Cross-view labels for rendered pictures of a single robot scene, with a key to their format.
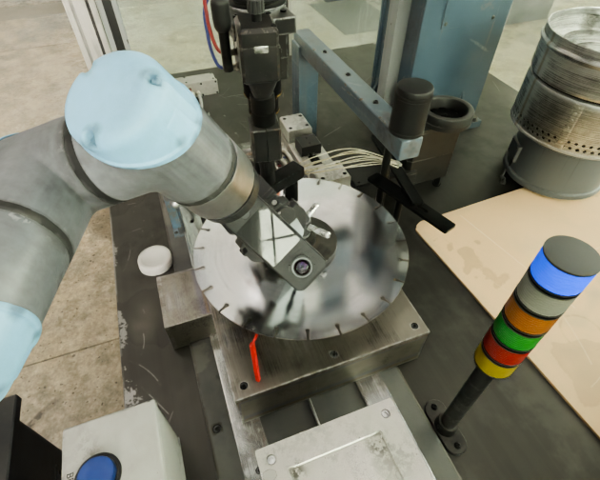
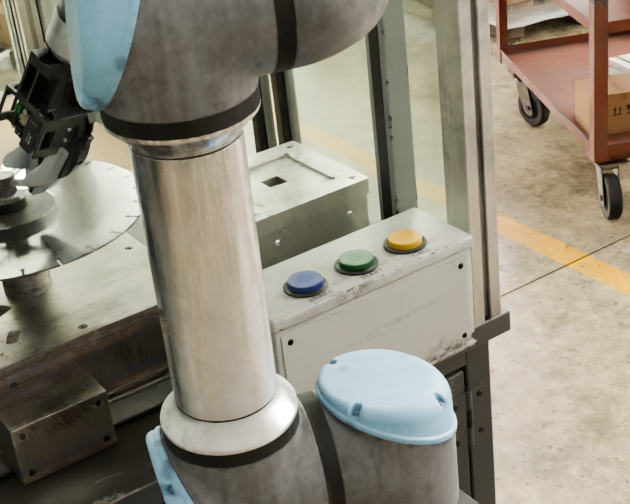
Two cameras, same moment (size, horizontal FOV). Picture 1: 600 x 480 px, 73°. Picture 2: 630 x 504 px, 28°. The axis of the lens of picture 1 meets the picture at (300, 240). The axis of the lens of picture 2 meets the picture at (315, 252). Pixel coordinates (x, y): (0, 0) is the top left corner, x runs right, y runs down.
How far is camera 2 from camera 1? 1.47 m
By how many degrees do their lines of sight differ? 77
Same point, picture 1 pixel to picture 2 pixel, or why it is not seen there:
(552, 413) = not seen: hidden behind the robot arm
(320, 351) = (128, 255)
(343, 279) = (64, 184)
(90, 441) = (277, 303)
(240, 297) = (99, 227)
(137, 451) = (275, 276)
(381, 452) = not seen: hidden behind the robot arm
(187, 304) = (61, 386)
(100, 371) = not seen: outside the picture
